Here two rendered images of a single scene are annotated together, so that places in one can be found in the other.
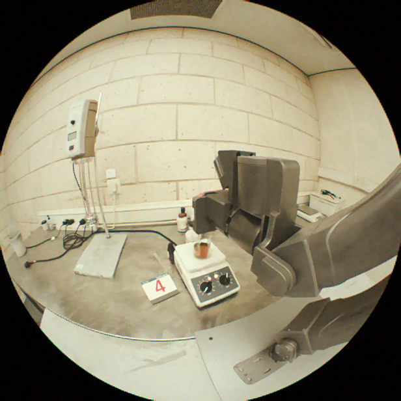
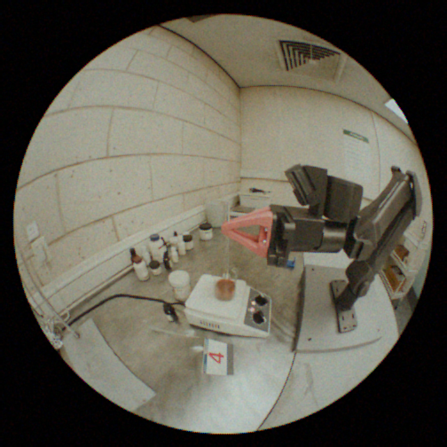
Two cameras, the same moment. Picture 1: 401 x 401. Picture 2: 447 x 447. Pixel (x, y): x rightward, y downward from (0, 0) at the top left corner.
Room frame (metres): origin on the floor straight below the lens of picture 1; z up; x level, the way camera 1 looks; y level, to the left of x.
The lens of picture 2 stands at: (0.18, 0.17, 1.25)
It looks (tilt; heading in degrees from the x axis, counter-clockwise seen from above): 21 degrees down; 310
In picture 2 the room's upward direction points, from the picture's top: straight up
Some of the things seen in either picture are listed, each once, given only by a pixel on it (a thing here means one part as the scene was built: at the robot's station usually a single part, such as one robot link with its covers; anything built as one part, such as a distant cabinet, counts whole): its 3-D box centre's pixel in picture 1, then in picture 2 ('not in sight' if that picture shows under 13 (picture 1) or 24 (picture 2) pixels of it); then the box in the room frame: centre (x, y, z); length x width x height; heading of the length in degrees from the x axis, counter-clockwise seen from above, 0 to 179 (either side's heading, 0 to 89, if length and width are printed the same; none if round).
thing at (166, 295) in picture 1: (159, 288); (219, 357); (0.24, 0.11, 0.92); 0.09 x 0.06 x 0.04; 129
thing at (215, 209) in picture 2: not in sight; (214, 213); (0.80, -0.48, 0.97); 0.18 x 0.13 x 0.15; 7
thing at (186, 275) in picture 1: (202, 268); (228, 307); (0.31, -0.01, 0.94); 0.22 x 0.13 x 0.08; 25
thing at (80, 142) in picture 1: (80, 131); not in sight; (0.36, 0.42, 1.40); 0.15 x 0.11 x 0.24; 14
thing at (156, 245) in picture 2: not in sight; (157, 247); (0.70, -0.02, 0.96); 0.06 x 0.06 x 0.11
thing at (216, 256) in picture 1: (199, 253); (217, 294); (0.34, 0.00, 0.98); 0.12 x 0.12 x 0.01; 25
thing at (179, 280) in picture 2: (193, 242); (181, 286); (0.46, 0.03, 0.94); 0.06 x 0.06 x 0.08
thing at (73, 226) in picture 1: (74, 225); not in sight; (0.52, 0.79, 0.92); 0.40 x 0.06 x 0.04; 104
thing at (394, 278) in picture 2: not in sight; (403, 262); (-1.50, -1.56, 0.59); 0.65 x 0.48 x 0.93; 104
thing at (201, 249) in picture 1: (200, 245); (225, 285); (0.32, 0.00, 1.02); 0.06 x 0.05 x 0.08; 149
